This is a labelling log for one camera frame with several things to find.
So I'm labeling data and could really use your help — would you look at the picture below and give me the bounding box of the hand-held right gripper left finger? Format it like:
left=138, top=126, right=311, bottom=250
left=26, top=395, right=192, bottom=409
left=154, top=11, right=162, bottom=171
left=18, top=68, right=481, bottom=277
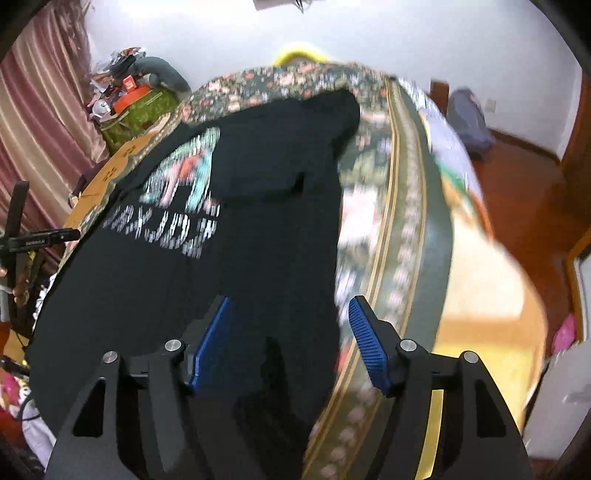
left=45, top=295, right=232, bottom=480

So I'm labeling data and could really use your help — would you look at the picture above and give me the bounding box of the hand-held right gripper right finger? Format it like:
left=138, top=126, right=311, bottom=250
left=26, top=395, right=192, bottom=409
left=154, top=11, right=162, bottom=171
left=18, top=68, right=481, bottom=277
left=347, top=295, right=539, bottom=480

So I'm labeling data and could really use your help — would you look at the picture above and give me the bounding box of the wooden door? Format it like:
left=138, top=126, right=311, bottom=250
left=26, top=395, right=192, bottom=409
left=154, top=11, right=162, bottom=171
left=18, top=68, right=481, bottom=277
left=556, top=60, right=591, bottom=185

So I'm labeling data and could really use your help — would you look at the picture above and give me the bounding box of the floral blanket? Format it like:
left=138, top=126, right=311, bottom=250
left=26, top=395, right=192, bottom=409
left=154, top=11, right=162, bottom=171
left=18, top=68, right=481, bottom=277
left=69, top=62, right=455, bottom=480

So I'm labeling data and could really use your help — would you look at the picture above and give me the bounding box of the orange box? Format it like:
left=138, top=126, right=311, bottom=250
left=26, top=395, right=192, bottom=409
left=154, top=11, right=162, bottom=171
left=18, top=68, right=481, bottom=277
left=112, top=87, right=153, bottom=113

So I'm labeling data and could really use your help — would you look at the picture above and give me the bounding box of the dark maroon cloth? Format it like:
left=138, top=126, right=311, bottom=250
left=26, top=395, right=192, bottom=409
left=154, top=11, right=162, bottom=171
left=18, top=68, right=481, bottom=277
left=68, top=172, right=100, bottom=206

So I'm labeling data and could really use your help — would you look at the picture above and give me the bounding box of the grey backpack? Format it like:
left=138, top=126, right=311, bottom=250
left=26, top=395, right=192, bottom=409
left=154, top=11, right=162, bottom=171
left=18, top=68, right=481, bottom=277
left=447, top=89, right=496, bottom=158

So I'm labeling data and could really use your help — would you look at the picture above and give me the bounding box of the yellow foam arch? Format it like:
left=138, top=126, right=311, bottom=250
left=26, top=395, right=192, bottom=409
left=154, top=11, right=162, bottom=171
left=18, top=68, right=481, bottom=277
left=272, top=42, right=333, bottom=65

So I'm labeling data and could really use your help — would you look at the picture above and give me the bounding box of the grey plush cushion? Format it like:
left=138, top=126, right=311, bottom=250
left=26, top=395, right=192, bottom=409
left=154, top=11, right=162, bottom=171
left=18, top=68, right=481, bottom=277
left=131, top=56, right=192, bottom=93

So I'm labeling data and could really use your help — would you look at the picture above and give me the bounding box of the wooden wardrobe with white doors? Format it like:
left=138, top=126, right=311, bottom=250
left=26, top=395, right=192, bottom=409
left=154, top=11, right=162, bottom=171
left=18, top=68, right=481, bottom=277
left=566, top=231, right=591, bottom=344

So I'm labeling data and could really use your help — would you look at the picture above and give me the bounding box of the green fabric bag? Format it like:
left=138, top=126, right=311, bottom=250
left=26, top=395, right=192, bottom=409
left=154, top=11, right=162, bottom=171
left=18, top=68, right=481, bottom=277
left=100, top=88, right=181, bottom=151

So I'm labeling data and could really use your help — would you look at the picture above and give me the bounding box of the black tripod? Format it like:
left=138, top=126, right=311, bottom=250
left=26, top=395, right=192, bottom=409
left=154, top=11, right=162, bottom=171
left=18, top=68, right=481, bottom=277
left=0, top=181, right=81, bottom=333

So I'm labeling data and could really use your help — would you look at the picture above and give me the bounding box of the striped pink curtain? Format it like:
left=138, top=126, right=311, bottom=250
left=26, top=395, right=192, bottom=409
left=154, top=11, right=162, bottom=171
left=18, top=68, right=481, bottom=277
left=0, top=9, right=112, bottom=236

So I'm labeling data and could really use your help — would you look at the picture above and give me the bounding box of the cartoon printed bed sheet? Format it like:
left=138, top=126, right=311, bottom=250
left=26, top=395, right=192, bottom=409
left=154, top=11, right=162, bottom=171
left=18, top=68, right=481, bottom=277
left=392, top=76, right=550, bottom=480

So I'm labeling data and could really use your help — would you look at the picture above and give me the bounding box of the black printed t-shirt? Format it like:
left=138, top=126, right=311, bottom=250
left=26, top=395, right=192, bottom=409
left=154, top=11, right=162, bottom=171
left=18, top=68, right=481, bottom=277
left=25, top=89, right=362, bottom=480

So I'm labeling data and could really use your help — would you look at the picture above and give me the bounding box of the pink toy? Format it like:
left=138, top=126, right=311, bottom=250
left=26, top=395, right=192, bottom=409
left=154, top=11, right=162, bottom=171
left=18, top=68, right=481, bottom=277
left=551, top=314, right=578, bottom=354

